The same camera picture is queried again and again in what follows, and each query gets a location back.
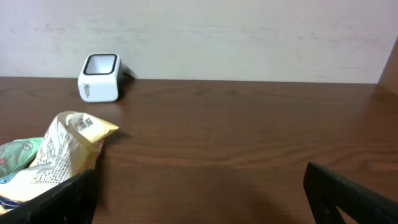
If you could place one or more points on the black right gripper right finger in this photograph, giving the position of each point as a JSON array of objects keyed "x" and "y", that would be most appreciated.
[{"x": 328, "y": 193}]

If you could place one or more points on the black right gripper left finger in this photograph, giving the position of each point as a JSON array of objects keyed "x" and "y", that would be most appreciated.
[{"x": 72, "y": 201}]

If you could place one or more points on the white yellow chip bag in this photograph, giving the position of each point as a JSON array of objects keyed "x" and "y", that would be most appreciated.
[{"x": 71, "y": 145}]

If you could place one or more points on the teal white snack packet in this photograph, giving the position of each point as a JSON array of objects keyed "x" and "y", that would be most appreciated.
[{"x": 18, "y": 154}]

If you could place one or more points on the white barcode scanner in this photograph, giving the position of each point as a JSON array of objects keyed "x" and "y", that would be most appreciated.
[{"x": 100, "y": 77}]

